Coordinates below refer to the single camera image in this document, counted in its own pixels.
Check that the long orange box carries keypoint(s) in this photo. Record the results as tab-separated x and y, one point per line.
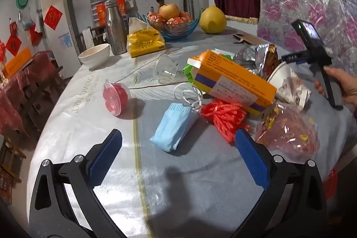
18	61

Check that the white bowl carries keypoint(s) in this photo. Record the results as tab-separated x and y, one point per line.
94	55

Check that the white paper cup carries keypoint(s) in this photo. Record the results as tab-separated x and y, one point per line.
290	84

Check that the yellow snack bag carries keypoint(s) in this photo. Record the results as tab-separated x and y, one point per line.
143	44

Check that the wooden chair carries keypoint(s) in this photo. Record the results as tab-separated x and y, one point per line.
97	31

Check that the wrapped orange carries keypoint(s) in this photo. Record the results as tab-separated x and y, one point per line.
174	21
154	17
186	16

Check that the clear plastic cup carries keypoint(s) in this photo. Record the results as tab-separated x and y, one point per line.
166	69

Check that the person's right hand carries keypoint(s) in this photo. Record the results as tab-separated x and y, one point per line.
347	87

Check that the blue face mask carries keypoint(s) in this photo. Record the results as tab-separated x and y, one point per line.
173	129

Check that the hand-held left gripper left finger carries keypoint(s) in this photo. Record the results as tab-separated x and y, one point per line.
107	155

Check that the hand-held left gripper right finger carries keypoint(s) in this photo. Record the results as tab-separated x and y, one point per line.
252	157

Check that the teal plate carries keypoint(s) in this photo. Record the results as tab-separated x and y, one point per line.
22	0

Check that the red diamond paper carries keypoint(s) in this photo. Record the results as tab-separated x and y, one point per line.
53	17
35	36
13	45

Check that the apple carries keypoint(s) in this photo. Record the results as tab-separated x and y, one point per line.
169	11

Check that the pink plastic bag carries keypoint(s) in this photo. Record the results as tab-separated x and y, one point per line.
290	132

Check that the yellow pomelo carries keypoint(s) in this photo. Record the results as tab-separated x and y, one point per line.
213	20

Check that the orange cardboard box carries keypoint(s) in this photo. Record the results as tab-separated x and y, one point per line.
237	73

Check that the red plastic basket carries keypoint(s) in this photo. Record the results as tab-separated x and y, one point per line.
332	183

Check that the steel thermos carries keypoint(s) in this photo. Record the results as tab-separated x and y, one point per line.
115	31

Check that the dark wooden bench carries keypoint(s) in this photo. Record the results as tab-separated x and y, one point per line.
44	93

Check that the silver foil snack bag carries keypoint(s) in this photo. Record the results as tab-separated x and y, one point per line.
253	56

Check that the table with red cloth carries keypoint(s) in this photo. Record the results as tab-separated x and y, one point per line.
25	81

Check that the blue glass fruit bowl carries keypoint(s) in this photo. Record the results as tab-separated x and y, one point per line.
178	31

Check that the brown cardboard piece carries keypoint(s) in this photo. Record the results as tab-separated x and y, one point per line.
246	37

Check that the red plastic jelly cup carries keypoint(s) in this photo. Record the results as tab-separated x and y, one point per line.
115	97

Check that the white green packet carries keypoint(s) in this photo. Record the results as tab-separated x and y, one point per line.
223	54

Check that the white refrigerator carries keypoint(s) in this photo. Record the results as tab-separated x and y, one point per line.
62	48

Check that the red printed package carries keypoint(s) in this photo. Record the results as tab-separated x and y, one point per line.
100	13

